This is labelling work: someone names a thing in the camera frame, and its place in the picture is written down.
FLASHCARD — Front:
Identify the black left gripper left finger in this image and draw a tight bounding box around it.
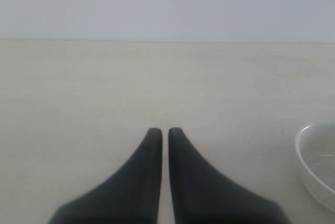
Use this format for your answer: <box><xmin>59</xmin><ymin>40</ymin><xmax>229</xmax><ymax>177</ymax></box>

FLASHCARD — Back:
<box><xmin>49</xmin><ymin>128</ymin><xmax>163</xmax><ymax>223</ymax></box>

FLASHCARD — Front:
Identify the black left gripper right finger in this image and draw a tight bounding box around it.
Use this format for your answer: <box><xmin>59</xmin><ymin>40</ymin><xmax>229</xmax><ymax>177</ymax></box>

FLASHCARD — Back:
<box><xmin>168</xmin><ymin>128</ymin><xmax>289</xmax><ymax>223</ymax></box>

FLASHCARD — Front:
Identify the white ceramic bowl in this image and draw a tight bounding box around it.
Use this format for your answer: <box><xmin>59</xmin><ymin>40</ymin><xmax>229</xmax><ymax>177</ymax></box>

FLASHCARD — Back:
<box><xmin>295</xmin><ymin>122</ymin><xmax>334</xmax><ymax>212</ymax></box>

